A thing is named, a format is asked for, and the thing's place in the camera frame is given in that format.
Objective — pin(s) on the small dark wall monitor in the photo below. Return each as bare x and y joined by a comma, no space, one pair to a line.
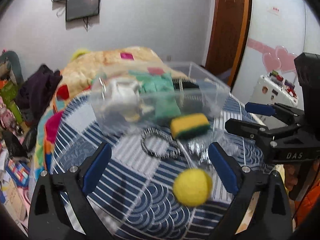
77,9

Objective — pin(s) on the dark purple clothing pile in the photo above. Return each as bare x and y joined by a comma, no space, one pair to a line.
35,94

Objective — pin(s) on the green storage bag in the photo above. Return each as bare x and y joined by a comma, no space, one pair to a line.
8,93

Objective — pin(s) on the clear plastic storage box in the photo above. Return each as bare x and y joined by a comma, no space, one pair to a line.
199,92

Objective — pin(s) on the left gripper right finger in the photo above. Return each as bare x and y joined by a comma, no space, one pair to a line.
227,168

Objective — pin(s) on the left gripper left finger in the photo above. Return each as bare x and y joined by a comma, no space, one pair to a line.
93,167

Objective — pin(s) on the yellow chair back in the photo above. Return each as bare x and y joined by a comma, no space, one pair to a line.
78,53

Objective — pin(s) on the yellow foam ball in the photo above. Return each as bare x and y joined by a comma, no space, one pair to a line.
192,187

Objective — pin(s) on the pink rabbit toy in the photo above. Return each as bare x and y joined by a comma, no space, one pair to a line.
8,120

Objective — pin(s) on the green knitted cloth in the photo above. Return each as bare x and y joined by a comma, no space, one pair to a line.
160,91

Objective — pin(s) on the white sticker-covered suitcase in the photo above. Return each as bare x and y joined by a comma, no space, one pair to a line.
273,88

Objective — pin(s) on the colourful checked fleece blanket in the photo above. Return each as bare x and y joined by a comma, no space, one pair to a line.
78,76

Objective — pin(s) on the brown wooden door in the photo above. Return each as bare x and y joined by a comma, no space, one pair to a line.
228,38

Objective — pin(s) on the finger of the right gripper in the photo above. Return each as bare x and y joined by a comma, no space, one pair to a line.
247,129
262,109

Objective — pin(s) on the blue white patterned tablecloth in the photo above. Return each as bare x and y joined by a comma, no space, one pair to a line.
133,197

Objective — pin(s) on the white sliding wardrobe door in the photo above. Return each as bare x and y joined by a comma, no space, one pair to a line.
279,30

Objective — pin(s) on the white cloth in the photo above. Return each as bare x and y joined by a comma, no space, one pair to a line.
121,95

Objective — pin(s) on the grey plush toy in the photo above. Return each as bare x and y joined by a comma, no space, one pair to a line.
11,67

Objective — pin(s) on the yellow green sponge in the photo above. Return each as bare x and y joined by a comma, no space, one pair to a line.
188,126

